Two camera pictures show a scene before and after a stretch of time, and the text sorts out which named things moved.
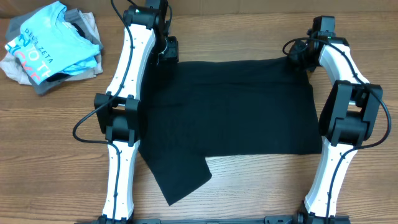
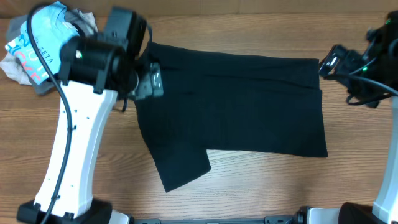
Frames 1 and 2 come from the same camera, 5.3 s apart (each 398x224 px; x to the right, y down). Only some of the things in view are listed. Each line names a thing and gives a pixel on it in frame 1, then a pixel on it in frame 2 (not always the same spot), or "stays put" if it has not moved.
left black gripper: x=172 y=54 -> x=152 y=83
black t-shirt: x=248 y=107 stays put
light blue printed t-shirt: x=47 y=46 stays put
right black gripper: x=297 y=55 -> x=347 y=65
